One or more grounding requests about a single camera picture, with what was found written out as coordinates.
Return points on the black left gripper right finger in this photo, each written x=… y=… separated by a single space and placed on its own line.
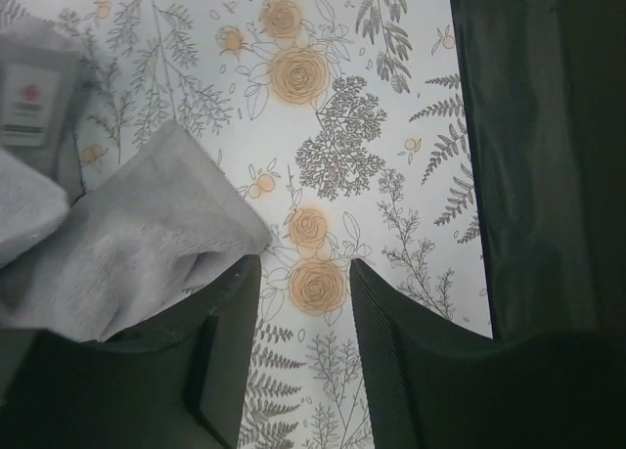
x=433 y=384

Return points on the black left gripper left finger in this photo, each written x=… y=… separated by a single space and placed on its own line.
x=176 y=380

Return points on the grey panda towel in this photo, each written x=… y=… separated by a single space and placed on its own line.
x=89 y=265

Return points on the floral patterned table mat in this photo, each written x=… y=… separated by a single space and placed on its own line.
x=341 y=122

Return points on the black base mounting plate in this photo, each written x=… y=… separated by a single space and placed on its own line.
x=544 y=93

